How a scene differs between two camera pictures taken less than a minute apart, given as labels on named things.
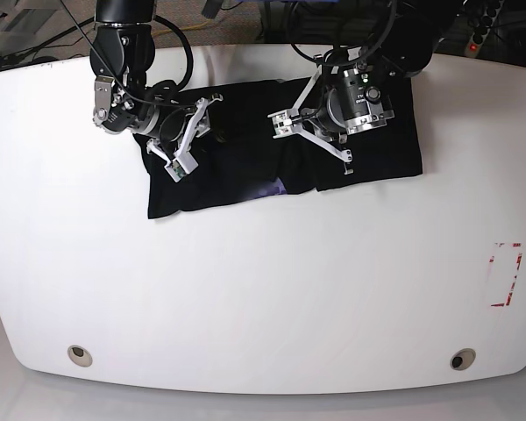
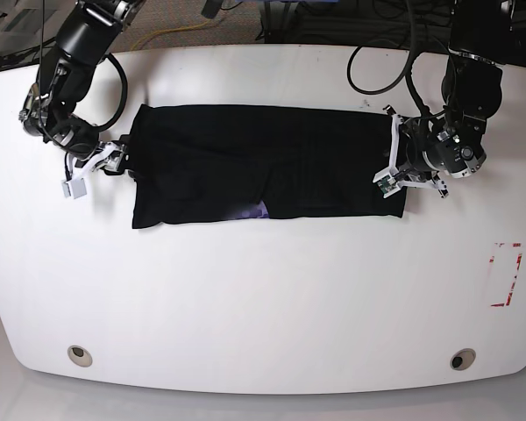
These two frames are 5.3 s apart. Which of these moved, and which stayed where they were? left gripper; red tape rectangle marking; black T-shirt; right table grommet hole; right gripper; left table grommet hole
Moved: right gripper; black T-shirt; left gripper
Stayed: right table grommet hole; red tape rectangle marking; left table grommet hole
